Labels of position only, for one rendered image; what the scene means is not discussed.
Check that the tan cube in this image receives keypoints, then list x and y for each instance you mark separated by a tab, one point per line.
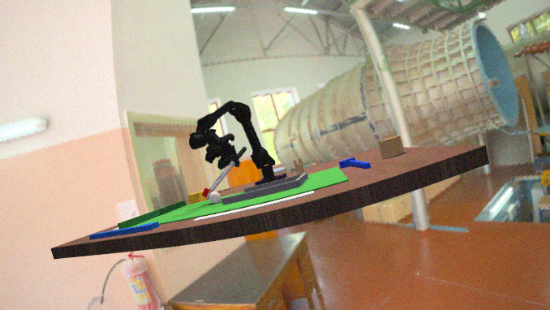
391	147

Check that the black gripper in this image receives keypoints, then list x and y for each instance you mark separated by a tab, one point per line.
228	152

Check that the white golf ball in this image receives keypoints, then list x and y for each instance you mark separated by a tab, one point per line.
215	197

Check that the green putting mat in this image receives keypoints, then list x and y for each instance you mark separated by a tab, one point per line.
314	182

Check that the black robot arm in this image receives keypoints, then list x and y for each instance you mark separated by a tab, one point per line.
242	113

